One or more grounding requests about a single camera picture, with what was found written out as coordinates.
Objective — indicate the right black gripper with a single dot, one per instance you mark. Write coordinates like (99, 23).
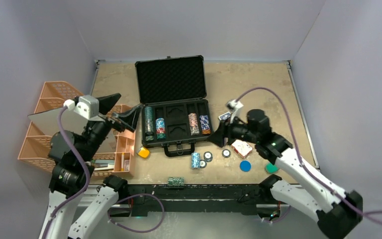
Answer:
(226, 130)

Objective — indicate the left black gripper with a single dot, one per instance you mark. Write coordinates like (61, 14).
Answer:
(129, 119)

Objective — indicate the blue playing card deck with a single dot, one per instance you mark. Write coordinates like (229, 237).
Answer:
(224, 116)

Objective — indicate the black white chip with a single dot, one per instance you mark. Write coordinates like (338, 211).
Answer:
(226, 153)
(208, 156)
(202, 164)

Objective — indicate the light blue chip stack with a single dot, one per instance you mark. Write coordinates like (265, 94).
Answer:
(195, 160)
(160, 128)

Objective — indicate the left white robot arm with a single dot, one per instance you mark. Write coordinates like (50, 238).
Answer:
(71, 175)

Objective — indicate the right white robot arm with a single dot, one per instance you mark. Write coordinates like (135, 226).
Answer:
(328, 204)

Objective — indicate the black poker set case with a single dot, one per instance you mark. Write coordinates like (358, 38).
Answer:
(174, 88)

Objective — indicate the red playing card deck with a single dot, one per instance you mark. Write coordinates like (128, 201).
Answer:
(242, 148)

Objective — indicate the red white chip stack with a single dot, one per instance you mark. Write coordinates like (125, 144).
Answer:
(193, 122)

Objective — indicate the orange plastic desk organizer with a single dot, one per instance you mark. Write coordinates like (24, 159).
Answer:
(124, 155)

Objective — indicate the dark green chip stack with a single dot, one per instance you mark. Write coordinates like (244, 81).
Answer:
(149, 128)

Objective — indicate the blue round button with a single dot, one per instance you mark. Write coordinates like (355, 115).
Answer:
(245, 166)

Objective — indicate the yellow orange block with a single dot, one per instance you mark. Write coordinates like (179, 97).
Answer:
(143, 152)

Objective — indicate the green dealer block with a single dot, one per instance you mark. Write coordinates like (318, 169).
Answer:
(271, 169)

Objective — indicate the grey flat board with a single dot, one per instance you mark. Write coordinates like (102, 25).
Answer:
(47, 123)

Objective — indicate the orange plastic file rack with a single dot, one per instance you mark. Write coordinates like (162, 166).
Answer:
(37, 145)

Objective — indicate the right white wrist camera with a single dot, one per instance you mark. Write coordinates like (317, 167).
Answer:
(234, 107)

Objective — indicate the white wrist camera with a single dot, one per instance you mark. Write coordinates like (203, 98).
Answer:
(86, 106)
(234, 107)

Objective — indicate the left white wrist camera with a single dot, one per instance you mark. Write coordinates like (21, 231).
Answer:
(86, 106)

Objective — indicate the black base frame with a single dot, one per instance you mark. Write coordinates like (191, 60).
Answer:
(245, 199)

